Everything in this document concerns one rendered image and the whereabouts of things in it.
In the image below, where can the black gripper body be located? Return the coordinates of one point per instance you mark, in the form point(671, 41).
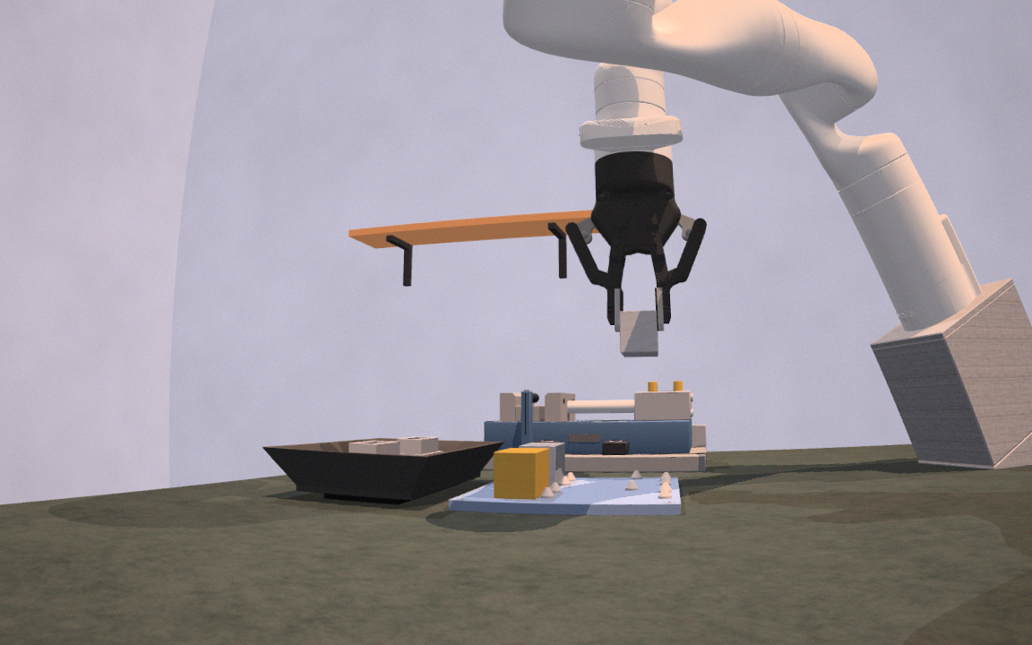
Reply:
point(633, 182)

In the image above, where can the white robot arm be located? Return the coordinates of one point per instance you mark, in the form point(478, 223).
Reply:
point(761, 48)

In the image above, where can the orange block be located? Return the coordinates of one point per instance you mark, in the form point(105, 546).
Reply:
point(521, 473)

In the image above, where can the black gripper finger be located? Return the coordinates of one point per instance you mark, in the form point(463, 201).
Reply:
point(580, 236)
point(693, 231)

